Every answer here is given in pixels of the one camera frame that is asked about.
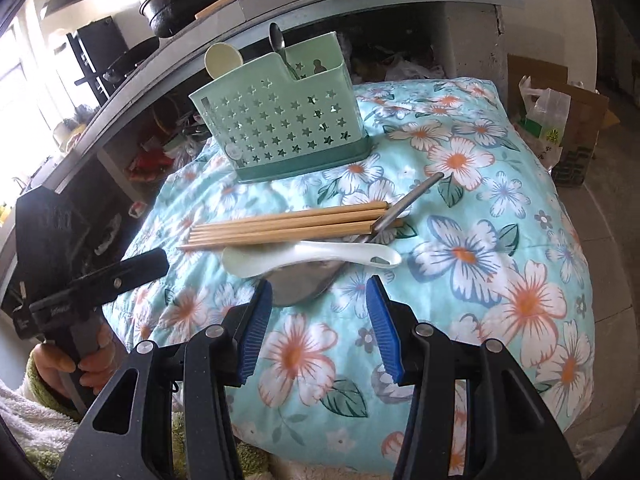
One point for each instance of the cardboard box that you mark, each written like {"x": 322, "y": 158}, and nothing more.
{"x": 585, "y": 120}

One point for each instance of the crumpled plastic bags under counter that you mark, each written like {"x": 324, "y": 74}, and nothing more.
{"x": 395, "y": 62}

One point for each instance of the black cooking pot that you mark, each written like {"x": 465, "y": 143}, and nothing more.
{"x": 185, "y": 5}

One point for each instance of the green star-holed utensil holder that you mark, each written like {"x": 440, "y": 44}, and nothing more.
{"x": 280, "y": 125}

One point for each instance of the cream plastic spoon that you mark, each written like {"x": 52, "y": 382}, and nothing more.
{"x": 222, "y": 60}

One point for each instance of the black wok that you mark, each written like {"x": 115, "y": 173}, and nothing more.
{"x": 130, "y": 60}

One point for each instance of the person's left hand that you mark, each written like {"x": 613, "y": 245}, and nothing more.
{"x": 55, "y": 365}

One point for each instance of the small metal spoon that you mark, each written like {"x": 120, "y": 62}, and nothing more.
{"x": 276, "y": 37}

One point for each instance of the large metal spoon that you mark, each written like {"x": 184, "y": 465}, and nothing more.
{"x": 300, "y": 287}

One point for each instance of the bright window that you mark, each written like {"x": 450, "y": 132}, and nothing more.
{"x": 25, "y": 90}

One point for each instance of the plastic bag with green box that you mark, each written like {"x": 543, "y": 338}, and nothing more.
{"x": 542, "y": 120}

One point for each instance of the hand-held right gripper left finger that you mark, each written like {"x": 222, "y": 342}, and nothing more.
{"x": 255, "y": 332}

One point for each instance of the black upright appliance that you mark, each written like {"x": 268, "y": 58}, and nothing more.
{"x": 97, "y": 45}

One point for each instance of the green white fleece clothing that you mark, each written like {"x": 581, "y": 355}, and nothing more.
{"x": 30, "y": 420}

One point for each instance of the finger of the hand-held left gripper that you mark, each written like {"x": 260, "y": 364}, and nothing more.
{"x": 145, "y": 266}

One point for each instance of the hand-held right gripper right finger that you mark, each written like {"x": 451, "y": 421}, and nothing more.
{"x": 385, "y": 332}

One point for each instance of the white ceramic spoon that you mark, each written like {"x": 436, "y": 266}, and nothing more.
{"x": 300, "y": 256}

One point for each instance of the red snack packets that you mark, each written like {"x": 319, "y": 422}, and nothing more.
{"x": 150, "y": 167}

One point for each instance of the bunch of wooden chopsticks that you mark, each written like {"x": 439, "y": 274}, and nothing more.
{"x": 280, "y": 225}

